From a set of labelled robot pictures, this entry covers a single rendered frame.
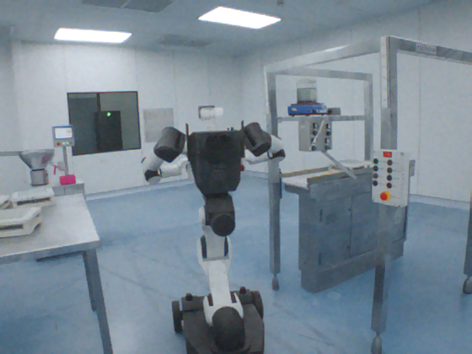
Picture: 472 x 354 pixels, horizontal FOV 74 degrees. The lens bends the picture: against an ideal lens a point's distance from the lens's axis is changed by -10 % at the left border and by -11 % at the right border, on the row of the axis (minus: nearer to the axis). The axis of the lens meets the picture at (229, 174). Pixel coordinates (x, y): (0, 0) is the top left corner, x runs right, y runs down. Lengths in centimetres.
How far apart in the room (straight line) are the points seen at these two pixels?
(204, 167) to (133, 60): 567
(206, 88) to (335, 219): 566
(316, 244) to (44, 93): 536
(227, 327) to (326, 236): 117
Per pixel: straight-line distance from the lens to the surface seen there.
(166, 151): 163
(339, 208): 264
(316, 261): 259
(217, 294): 200
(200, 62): 777
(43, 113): 656
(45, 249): 144
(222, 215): 157
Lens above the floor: 132
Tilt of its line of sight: 9 degrees down
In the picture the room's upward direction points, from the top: 3 degrees counter-clockwise
